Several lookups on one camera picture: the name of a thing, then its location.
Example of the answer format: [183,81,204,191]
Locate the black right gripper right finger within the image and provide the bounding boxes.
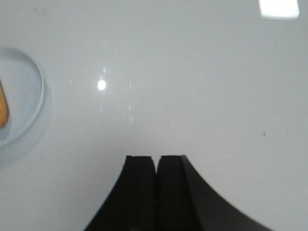
[157,155,269,231]

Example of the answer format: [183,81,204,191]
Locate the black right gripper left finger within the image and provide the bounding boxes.
[85,156,156,231]

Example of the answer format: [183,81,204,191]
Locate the orange toy corn cob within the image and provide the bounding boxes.
[0,83,9,129]

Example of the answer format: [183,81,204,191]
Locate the light blue round plate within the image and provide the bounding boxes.
[0,47,44,149]

